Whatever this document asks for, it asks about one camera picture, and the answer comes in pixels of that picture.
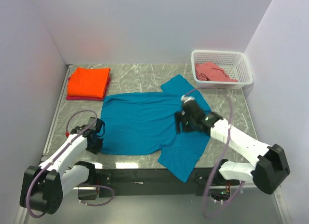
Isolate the blue t shirt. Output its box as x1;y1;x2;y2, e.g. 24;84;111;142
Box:
100;75;210;182

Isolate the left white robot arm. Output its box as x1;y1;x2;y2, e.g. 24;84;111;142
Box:
19;117;105;214

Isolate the pink t shirt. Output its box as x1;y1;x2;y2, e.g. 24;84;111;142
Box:
195;62;238;83

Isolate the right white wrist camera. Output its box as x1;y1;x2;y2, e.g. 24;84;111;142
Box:
181;95;195;104

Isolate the white plastic basket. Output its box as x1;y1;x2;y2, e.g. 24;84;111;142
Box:
191;50;253;89

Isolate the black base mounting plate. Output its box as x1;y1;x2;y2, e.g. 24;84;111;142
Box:
68;167;240;201

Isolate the folded orange t shirt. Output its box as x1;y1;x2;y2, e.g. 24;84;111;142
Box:
67;67;111;99

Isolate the aluminium frame rail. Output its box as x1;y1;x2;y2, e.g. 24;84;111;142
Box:
24;167;281;224

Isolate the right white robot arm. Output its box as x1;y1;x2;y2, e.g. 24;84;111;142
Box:
174;96;290;195

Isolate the folded magenta t shirt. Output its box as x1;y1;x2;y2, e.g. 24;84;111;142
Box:
66;78;111;101

